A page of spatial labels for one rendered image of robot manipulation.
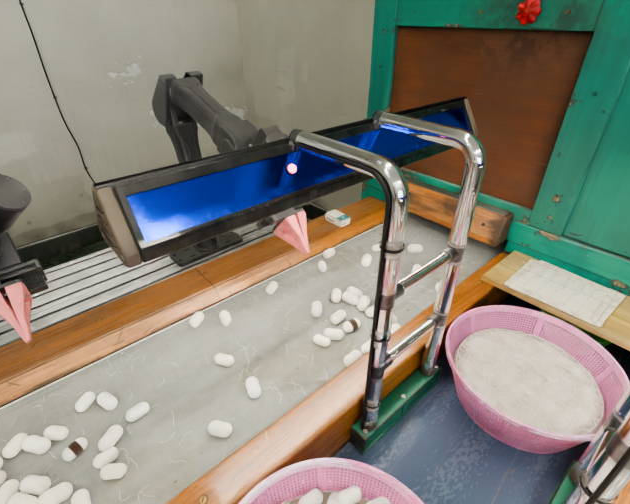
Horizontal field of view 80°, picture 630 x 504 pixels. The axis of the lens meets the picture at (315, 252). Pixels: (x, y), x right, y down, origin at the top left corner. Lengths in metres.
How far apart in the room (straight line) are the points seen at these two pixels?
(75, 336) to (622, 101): 1.03
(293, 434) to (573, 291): 0.61
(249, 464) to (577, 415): 0.48
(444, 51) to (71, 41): 1.98
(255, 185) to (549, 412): 0.55
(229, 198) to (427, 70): 0.72
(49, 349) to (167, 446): 0.29
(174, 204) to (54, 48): 2.16
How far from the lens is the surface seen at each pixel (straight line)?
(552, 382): 0.76
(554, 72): 0.90
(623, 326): 0.86
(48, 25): 2.51
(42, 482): 0.63
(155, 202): 0.39
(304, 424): 0.57
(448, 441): 0.69
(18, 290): 0.66
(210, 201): 0.41
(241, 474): 0.54
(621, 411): 0.57
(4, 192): 0.66
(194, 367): 0.69
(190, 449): 0.60
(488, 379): 0.71
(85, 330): 0.79
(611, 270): 0.94
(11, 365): 0.79
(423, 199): 1.01
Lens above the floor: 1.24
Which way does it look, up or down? 33 degrees down
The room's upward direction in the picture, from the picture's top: straight up
